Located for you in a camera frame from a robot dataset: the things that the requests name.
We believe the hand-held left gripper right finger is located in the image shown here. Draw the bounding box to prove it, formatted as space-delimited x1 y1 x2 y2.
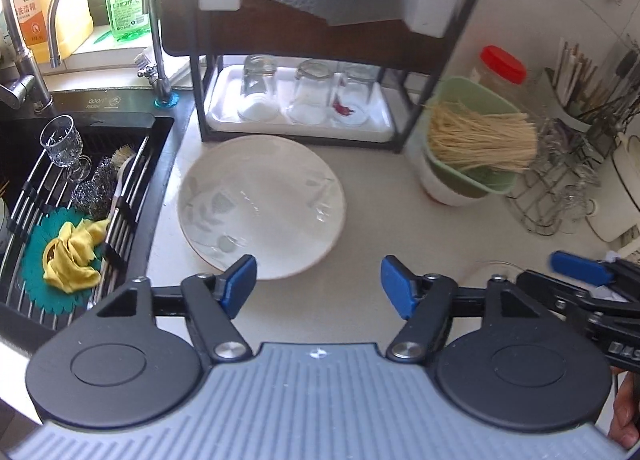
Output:
380 255 552 364

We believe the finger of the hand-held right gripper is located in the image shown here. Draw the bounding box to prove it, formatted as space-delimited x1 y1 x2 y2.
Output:
515 269 612 315
549 250 640 302

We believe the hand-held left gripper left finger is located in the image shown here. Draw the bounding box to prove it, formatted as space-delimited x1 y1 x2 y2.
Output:
89 254 259 361

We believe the large white leaf-print plate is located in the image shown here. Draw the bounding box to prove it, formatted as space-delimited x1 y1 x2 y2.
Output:
177 135 347 281

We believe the person's right hand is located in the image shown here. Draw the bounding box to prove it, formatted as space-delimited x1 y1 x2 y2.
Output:
607 372 640 452

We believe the white electric kettle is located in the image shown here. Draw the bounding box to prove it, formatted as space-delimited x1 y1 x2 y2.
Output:
586 131 640 244

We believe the white round container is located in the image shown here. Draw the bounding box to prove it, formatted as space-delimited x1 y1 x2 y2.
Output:
418 149 491 207

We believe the green plastic basket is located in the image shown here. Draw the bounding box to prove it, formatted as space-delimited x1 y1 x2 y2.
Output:
423 76 537 197

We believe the bundle of dried noodles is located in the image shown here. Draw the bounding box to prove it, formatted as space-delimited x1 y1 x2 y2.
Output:
428 101 540 174

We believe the dish brush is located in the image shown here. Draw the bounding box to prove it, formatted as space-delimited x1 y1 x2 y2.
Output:
109 144 141 221

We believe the chopstick holder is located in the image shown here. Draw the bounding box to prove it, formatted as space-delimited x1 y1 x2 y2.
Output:
542 69 601 134

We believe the yellow cloth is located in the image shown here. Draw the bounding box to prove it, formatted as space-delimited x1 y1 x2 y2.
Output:
42 218 111 294

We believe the steel sink drain rack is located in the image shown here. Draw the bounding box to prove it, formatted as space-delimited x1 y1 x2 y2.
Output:
0 134 151 313

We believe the steel wool scrubber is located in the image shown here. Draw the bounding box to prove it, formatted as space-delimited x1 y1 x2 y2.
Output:
70 180 115 220
92 154 123 187

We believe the white plastic tray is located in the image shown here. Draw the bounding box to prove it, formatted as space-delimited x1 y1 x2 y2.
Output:
205 64 397 144

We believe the black kitchen sink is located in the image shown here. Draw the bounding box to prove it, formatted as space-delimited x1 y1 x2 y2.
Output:
0 85 184 356

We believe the bundle of chopsticks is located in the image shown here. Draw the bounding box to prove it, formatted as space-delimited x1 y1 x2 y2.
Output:
553 38 640 114

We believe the green flower-shaped mat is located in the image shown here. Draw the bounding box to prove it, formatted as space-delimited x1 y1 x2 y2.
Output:
19 206 112 315

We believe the clear drinking glass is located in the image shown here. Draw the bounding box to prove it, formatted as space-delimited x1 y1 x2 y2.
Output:
331 64 385 128
237 54 281 123
286 59 337 126

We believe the red-lid plastic jar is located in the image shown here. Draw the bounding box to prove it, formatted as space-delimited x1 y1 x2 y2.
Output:
469 44 529 91

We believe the crystal stemmed glass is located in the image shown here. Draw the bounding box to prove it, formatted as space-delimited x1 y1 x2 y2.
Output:
39 114 93 185

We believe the black storage rack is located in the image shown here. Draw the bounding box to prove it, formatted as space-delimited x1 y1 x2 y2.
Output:
159 0 499 156

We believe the chrome gooseneck faucet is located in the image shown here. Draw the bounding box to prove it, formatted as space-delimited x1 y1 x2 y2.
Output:
47 0 174 102

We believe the green detergent bottle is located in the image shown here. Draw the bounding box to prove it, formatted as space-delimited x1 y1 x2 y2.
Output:
104 0 152 40

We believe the chrome angular faucet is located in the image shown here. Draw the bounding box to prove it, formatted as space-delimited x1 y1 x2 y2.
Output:
0 0 54 111

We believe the orange-label detergent bottle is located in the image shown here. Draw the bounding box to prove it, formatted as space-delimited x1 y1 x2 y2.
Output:
13 0 66 48

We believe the wire glass holder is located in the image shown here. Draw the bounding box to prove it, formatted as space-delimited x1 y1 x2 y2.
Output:
506 116 607 237

